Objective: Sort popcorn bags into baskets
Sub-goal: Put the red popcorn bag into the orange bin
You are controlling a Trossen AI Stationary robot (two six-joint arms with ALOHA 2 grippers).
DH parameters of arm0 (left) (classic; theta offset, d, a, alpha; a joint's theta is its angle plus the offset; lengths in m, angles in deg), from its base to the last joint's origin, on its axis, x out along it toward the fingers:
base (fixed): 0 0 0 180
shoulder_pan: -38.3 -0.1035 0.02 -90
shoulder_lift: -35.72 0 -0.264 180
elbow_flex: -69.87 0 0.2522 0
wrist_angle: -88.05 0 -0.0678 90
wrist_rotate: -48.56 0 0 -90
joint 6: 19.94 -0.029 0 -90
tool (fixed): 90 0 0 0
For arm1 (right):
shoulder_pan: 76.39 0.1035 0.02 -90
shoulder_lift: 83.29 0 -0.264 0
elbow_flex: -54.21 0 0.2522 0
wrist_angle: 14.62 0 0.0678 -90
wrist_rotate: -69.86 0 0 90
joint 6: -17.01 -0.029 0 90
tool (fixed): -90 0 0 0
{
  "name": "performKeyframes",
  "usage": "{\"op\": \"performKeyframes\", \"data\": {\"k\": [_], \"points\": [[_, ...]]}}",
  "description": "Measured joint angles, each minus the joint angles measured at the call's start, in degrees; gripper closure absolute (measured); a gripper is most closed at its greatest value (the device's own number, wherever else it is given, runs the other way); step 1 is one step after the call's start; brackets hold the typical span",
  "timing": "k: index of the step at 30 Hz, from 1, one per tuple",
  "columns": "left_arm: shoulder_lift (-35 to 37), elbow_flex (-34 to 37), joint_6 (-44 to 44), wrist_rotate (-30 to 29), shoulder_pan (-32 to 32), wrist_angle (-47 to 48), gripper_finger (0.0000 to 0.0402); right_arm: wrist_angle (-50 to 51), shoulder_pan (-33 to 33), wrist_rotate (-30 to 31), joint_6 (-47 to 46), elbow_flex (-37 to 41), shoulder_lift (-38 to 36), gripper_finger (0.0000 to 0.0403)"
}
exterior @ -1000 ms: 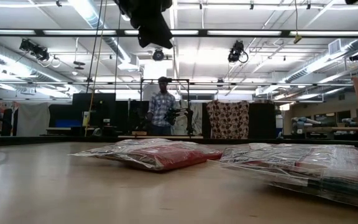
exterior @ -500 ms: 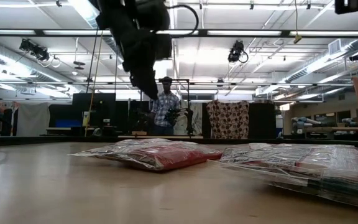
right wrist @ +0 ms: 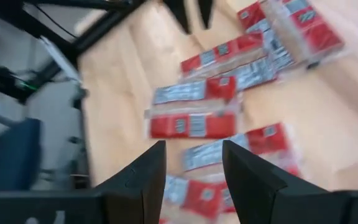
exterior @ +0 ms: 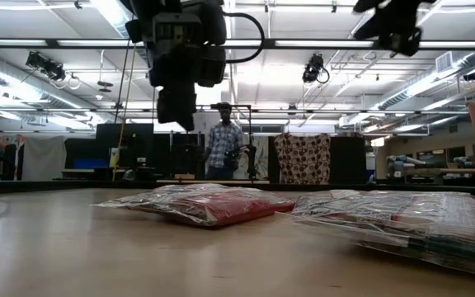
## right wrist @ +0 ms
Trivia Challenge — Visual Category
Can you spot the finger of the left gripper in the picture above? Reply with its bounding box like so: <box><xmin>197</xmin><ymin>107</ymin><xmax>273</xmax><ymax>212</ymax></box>
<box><xmin>163</xmin><ymin>0</ymin><xmax>193</xmax><ymax>35</ymax></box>
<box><xmin>197</xmin><ymin>0</ymin><xmax>214</xmax><ymax>30</ymax></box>

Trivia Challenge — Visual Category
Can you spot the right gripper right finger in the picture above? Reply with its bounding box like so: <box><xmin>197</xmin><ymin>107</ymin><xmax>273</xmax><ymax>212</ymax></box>
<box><xmin>222</xmin><ymin>139</ymin><xmax>358</xmax><ymax>224</ymax></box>

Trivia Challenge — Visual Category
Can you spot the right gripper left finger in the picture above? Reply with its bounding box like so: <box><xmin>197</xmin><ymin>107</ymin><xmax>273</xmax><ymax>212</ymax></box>
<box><xmin>0</xmin><ymin>140</ymin><xmax>167</xmax><ymax>224</ymax></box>

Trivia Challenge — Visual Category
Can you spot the red popcorn bag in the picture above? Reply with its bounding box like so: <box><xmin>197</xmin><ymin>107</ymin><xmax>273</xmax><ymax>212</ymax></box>
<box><xmin>237</xmin><ymin>0</ymin><xmax>345</xmax><ymax>73</ymax></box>
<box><xmin>181</xmin><ymin>122</ymin><xmax>303</xmax><ymax>179</ymax></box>
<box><xmin>162</xmin><ymin>174</ymin><xmax>239</xmax><ymax>222</ymax></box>
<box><xmin>144</xmin><ymin>75</ymin><xmax>239</xmax><ymax>140</ymax></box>

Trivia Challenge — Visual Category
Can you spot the pile of snack bags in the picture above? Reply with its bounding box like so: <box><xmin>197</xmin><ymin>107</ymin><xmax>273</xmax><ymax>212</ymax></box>
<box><xmin>180</xmin><ymin>32</ymin><xmax>278</xmax><ymax>91</ymax></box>

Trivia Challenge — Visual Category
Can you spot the blue office chair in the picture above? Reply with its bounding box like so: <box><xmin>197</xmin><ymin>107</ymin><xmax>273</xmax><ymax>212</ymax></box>
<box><xmin>0</xmin><ymin>117</ymin><xmax>42</xmax><ymax>191</ymax></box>

